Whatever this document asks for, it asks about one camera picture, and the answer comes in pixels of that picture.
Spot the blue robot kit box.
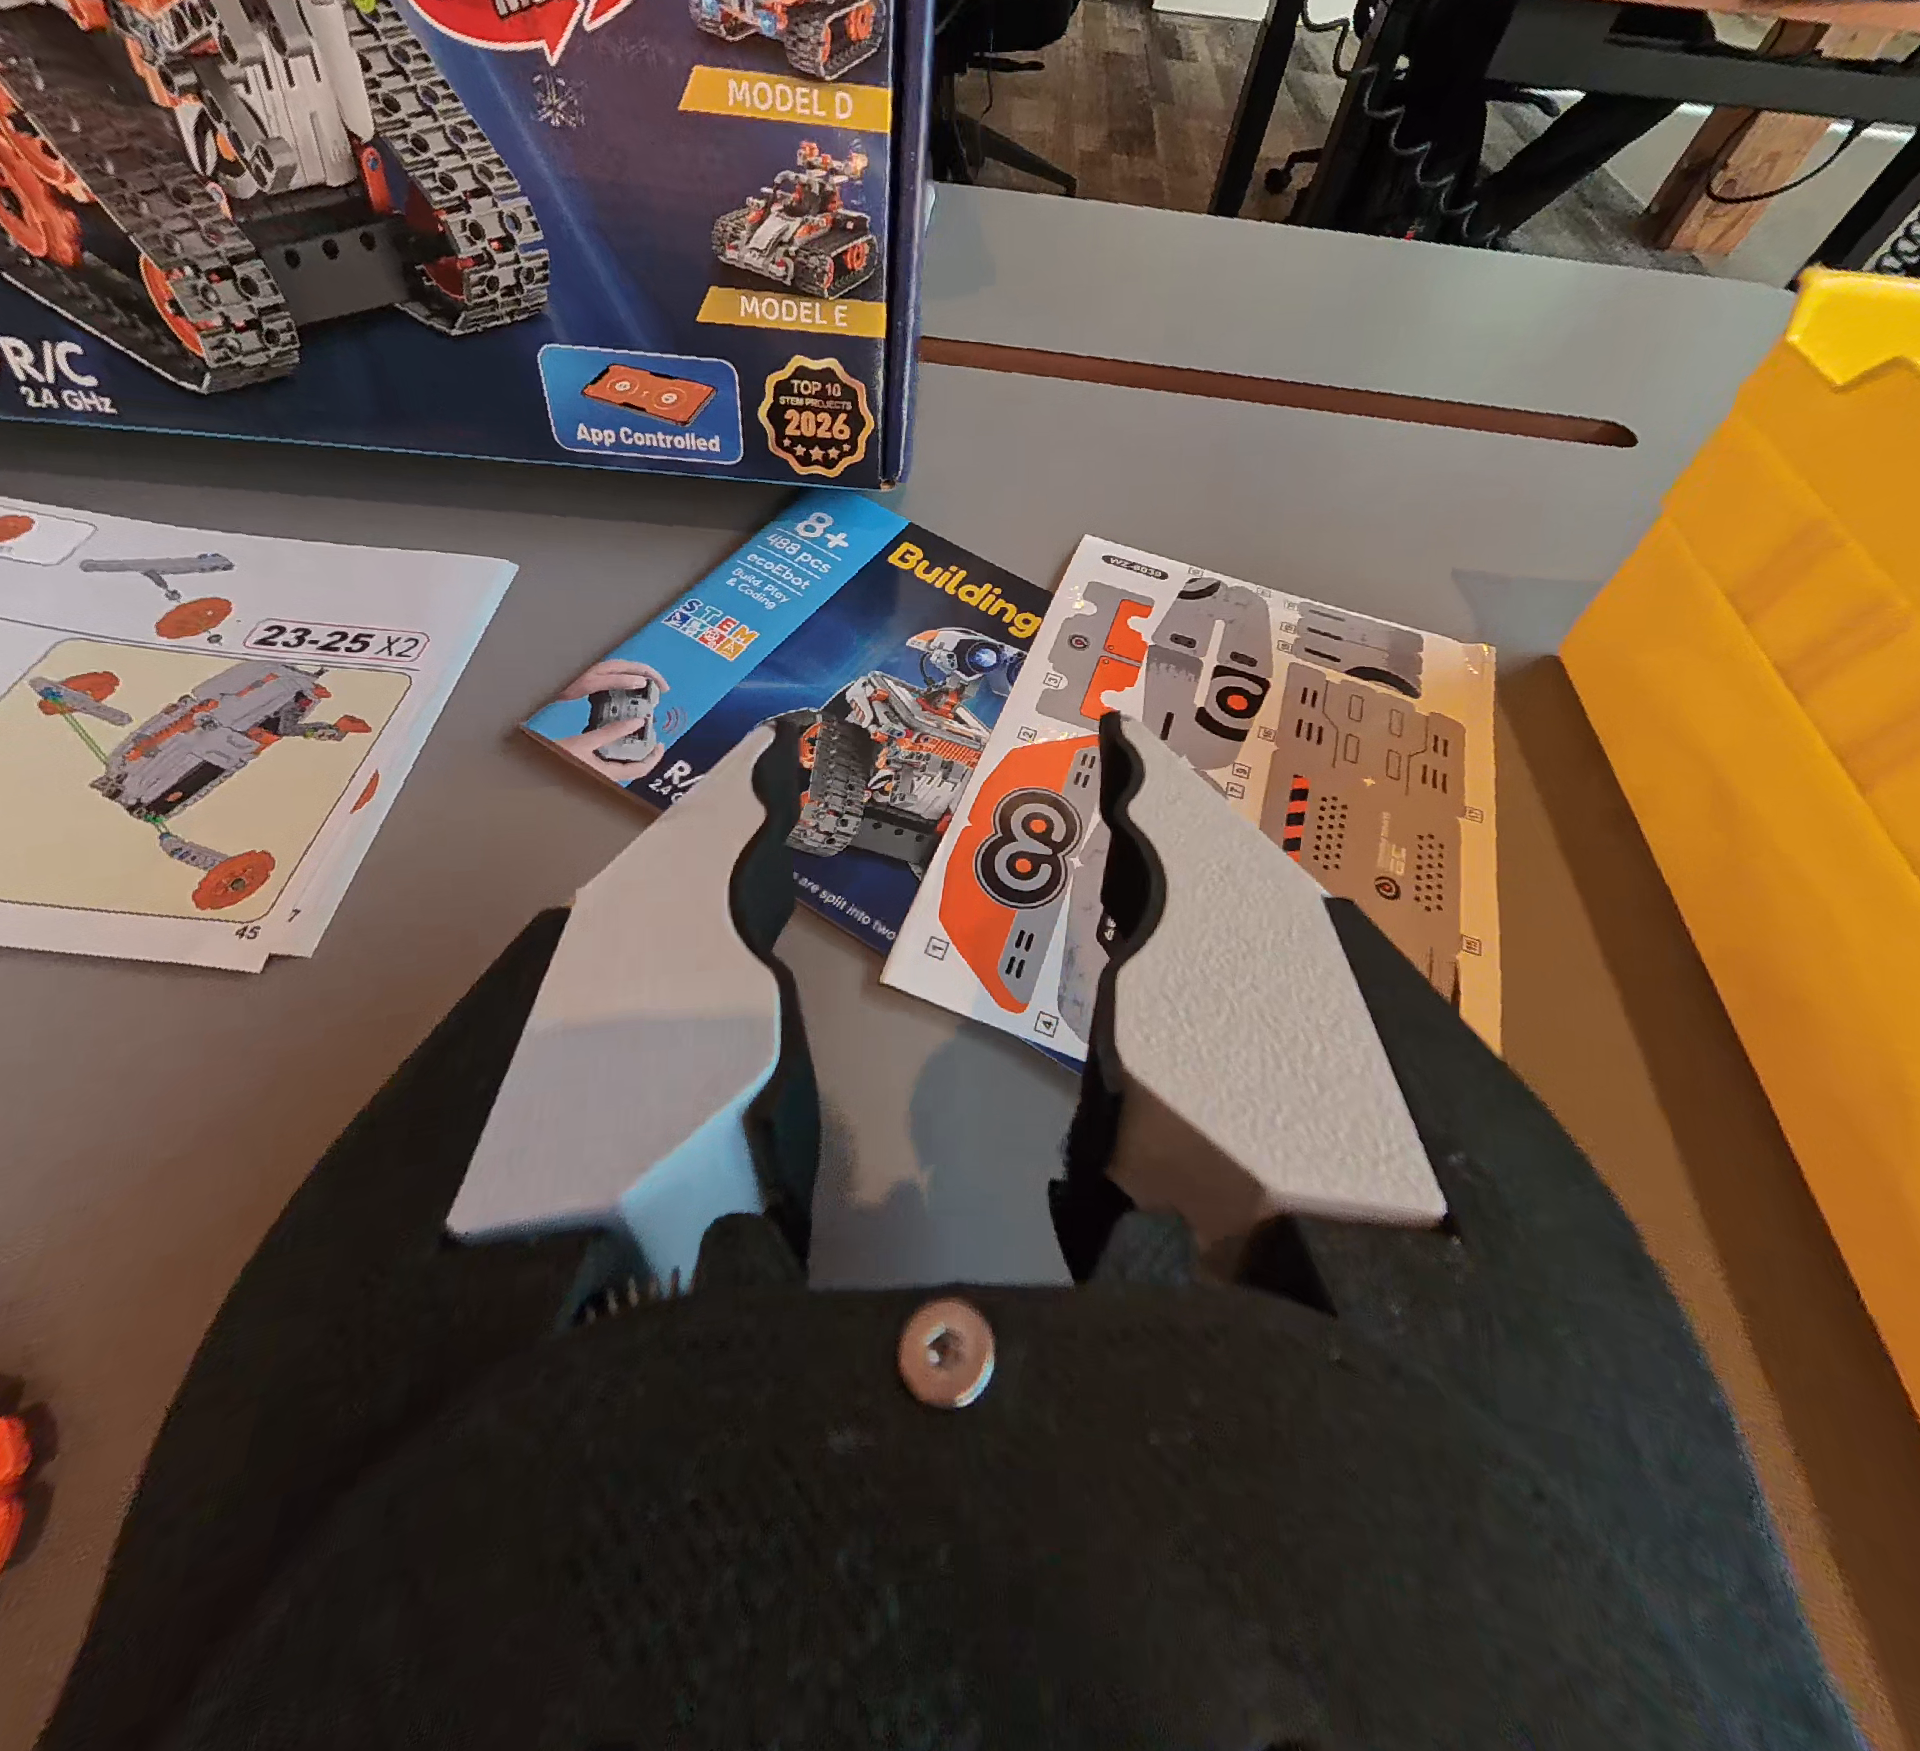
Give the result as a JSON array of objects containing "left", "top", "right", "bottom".
[{"left": 0, "top": 0, "right": 937, "bottom": 488}]

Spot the blue closed instruction booklet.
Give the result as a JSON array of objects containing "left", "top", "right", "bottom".
[{"left": 522, "top": 492, "right": 1052, "bottom": 949}]

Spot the brown-edged office desk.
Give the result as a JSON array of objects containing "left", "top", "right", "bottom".
[{"left": 1104, "top": 0, "right": 1470, "bottom": 214}]

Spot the open white instruction booklet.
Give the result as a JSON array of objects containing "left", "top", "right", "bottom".
[{"left": 0, "top": 495, "right": 519, "bottom": 972}]

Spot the coiled black cable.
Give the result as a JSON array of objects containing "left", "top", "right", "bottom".
[{"left": 1350, "top": 54, "right": 1493, "bottom": 239}]

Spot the black office chair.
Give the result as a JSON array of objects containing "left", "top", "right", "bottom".
[{"left": 937, "top": 0, "right": 1082, "bottom": 200}]

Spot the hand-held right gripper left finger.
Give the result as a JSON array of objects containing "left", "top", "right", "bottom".
[{"left": 445, "top": 724, "right": 824, "bottom": 1279}]

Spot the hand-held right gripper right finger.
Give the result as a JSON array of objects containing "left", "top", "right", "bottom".
[{"left": 1052, "top": 712, "right": 1447, "bottom": 1279}]

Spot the yellow plastic bin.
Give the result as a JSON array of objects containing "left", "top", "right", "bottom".
[{"left": 1560, "top": 265, "right": 1920, "bottom": 1423}]

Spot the robot sticker sheet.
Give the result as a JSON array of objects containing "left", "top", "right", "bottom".
[{"left": 881, "top": 533, "right": 1502, "bottom": 1069}]

